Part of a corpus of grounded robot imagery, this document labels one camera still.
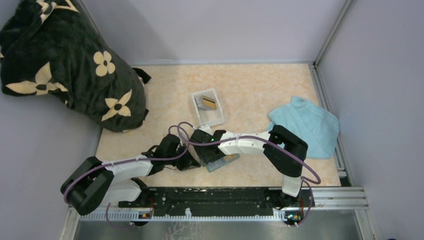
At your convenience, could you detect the translucent white plastic bin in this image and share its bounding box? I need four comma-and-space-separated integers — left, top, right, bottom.
191, 88, 226, 127

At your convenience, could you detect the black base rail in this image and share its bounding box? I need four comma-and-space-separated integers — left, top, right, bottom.
118, 187, 315, 217

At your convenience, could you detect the aluminium frame rail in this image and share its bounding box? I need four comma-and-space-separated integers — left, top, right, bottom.
79, 187, 369, 222

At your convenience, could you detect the black floral blanket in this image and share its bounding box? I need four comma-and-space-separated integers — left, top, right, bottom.
0, 0, 151, 132

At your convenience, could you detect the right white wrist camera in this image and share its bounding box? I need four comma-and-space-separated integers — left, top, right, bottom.
197, 124, 213, 136

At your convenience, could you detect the light blue towel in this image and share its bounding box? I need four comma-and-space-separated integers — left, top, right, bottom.
266, 96, 340, 159

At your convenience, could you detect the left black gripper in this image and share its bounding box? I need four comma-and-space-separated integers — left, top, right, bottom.
165, 143, 201, 171

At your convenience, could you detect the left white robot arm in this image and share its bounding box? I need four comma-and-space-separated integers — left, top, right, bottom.
60, 134, 201, 216

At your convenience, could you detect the yellow credit card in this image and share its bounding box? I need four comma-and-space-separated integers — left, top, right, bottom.
224, 154, 240, 163

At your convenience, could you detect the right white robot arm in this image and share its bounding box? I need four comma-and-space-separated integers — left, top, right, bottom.
189, 125, 309, 206

